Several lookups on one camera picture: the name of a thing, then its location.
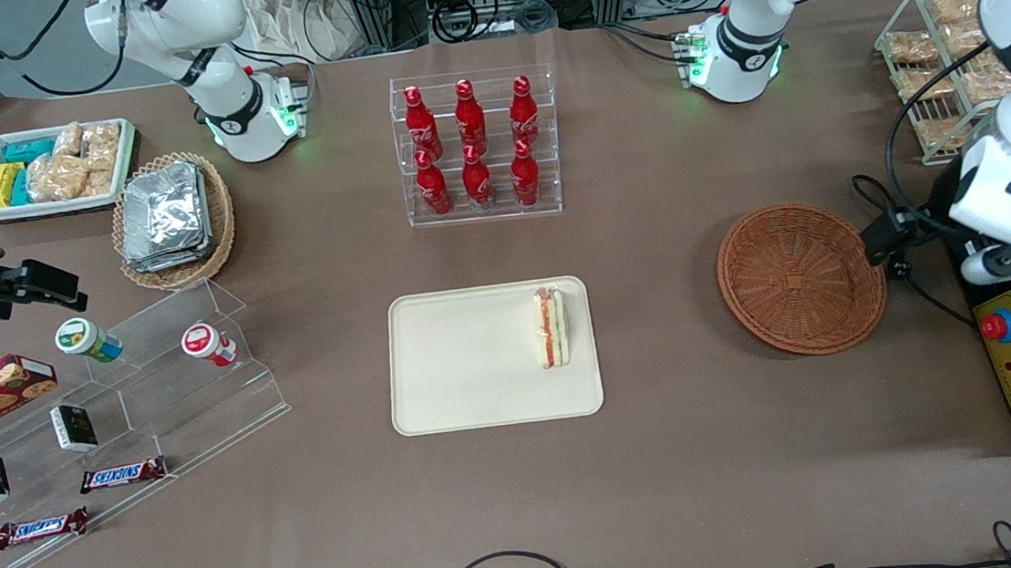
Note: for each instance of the green lid white cup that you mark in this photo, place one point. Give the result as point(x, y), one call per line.
point(78, 337)

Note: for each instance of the clear rice cracker bag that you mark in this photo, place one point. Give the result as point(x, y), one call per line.
point(99, 182)
point(68, 139)
point(102, 145)
point(57, 179)

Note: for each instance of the snickers chocolate bar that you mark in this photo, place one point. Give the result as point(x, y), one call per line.
point(122, 475)
point(42, 529)

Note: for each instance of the teal snack packet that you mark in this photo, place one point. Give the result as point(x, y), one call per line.
point(21, 191)
point(27, 150)

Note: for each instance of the bagged fried snack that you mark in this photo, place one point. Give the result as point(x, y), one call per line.
point(923, 85)
point(982, 87)
point(960, 40)
point(952, 4)
point(941, 134)
point(906, 48)

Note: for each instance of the stack of foil containers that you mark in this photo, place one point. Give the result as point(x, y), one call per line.
point(163, 218)

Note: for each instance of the brown table cover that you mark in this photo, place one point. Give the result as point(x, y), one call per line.
point(714, 467)

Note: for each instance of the yellow snack packet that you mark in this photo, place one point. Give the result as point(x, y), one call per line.
point(1, 184)

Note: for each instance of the clear acrylic bottle rack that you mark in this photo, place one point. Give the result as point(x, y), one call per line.
point(499, 214)

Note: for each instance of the red emergency stop button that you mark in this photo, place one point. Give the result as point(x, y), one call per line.
point(1000, 326)

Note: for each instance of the oval light wicker basket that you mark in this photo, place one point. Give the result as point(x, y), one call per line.
point(221, 226)

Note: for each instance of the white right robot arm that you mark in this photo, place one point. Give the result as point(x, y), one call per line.
point(171, 20)

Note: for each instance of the clear acrylic stepped display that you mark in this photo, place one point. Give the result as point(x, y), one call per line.
point(205, 411)

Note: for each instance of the red lid white cup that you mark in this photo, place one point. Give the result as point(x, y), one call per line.
point(201, 341)

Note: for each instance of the beige cloth bag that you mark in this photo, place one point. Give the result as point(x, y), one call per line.
point(309, 22)

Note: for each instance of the beige plastic tray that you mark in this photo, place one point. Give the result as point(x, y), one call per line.
point(466, 361)

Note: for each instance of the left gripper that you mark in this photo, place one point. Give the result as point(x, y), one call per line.
point(935, 206)

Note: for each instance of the triangle sandwich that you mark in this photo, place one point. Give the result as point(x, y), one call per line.
point(551, 327)

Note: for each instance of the round brown wicker basket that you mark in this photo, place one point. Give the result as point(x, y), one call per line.
point(798, 281)

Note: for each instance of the red cola bottle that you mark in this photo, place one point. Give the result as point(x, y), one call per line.
point(478, 186)
point(434, 191)
point(470, 120)
point(524, 114)
point(526, 181)
point(421, 127)

